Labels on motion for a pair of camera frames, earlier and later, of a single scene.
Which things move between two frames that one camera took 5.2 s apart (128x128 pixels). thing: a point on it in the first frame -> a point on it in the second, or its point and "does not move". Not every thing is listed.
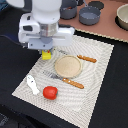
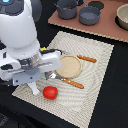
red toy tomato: (50, 92) does not move
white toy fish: (32, 84) does not move
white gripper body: (42, 36) -> (28, 70)
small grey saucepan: (89, 15) does not move
